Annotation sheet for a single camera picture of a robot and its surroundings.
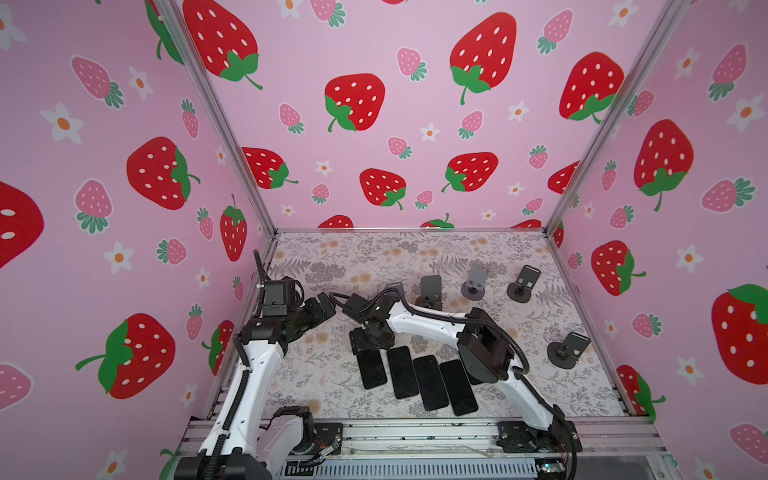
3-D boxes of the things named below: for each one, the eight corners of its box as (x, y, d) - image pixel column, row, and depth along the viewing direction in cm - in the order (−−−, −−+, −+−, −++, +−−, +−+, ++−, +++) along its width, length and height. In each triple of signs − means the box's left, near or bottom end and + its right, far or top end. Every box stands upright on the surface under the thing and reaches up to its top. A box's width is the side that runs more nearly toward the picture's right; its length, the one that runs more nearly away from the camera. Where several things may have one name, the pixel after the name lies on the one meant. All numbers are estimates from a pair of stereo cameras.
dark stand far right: (504, 296, 104) (514, 277, 95) (509, 281, 108) (520, 261, 99) (523, 304, 102) (536, 286, 93) (528, 289, 106) (541, 270, 97)
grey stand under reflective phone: (463, 300, 103) (466, 291, 98) (459, 278, 109) (461, 268, 105) (488, 300, 103) (492, 291, 98) (482, 278, 109) (486, 268, 105)
